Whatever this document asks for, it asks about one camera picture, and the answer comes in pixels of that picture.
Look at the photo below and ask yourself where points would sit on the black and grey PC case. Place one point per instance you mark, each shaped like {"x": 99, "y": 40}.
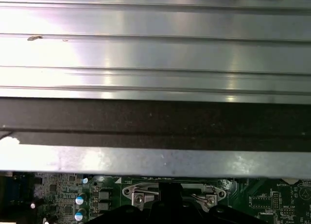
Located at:
{"x": 145, "y": 117}

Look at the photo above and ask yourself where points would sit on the green motherboard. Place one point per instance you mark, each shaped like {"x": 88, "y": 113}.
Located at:
{"x": 68, "y": 192}

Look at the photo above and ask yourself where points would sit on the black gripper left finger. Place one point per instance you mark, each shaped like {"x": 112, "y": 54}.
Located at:
{"x": 165, "y": 197}

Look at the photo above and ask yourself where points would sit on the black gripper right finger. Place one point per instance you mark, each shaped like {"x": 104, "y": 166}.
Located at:
{"x": 177, "y": 197}

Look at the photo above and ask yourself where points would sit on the CPU socket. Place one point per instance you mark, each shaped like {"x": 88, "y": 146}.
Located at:
{"x": 127, "y": 191}

